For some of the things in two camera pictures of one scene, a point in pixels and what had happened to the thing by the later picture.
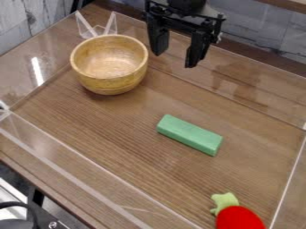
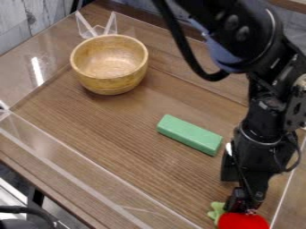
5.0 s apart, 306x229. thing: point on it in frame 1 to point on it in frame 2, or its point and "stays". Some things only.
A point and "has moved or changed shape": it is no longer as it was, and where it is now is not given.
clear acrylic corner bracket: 88,31 stays
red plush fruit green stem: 231,216 has moved or changed shape
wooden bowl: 108,63 stays
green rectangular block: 190,134 stays
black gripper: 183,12 to 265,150
